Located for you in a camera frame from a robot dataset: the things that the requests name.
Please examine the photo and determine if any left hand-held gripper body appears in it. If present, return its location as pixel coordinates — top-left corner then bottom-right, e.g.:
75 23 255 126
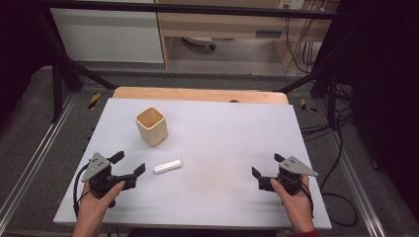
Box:
81 152 137 200

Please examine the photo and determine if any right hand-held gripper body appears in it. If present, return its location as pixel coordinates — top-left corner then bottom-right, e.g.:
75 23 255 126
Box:
258 155 319 197

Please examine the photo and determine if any white cylinder stick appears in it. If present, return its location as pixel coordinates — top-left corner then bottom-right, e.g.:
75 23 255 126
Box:
153 159 183 175

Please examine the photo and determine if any square wooden cup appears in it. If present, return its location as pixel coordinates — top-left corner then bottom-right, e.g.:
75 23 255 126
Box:
134 106 169 148

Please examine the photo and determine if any person's right hand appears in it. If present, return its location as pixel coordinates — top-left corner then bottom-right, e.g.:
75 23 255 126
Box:
270 175 316 234

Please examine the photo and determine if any person's left hand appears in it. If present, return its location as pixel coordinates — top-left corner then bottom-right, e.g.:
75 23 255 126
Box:
74 180 126 229

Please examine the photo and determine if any yellow black striped tape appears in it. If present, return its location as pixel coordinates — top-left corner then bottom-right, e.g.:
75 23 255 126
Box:
87 92 102 111
299 98 318 114

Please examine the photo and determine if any black metal stand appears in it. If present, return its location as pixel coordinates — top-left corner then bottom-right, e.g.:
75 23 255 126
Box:
35 6 118 123
278 63 340 130

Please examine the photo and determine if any light wooden board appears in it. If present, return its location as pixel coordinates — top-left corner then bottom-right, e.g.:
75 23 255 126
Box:
112 86 290 106

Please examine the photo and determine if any white cabinet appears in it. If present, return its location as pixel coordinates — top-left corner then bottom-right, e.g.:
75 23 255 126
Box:
49 7 165 64

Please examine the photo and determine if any white chair base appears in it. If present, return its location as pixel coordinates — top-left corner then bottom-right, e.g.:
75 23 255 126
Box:
182 36 217 51

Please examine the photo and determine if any light wooden desk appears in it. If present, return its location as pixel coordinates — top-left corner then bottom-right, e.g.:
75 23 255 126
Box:
154 0 341 71

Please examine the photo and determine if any black metal crossbar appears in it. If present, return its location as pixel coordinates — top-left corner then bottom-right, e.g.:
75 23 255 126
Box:
35 0 345 21

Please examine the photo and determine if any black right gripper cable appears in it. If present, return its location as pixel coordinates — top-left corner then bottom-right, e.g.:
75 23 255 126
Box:
299 182 315 219

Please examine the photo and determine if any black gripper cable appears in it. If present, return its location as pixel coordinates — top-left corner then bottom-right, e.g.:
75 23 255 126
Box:
72 162 93 219
299 182 315 219

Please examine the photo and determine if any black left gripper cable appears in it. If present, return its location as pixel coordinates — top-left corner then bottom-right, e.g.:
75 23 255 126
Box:
72 162 93 219

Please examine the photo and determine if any bundle of black floor cables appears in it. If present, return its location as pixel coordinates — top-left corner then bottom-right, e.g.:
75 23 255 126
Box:
299 110 354 141

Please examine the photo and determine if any long black floor cable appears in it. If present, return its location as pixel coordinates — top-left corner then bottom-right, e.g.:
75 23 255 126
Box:
319 108 359 228

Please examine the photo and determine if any aluminium floor rail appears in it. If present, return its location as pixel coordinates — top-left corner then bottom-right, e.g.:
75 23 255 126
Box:
328 131 387 237
0 93 77 226

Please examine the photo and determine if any bundle of hanging cables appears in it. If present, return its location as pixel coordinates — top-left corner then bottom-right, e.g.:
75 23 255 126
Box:
284 16 318 74

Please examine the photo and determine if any white wall socket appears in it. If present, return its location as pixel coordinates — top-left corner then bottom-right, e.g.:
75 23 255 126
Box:
277 0 306 11

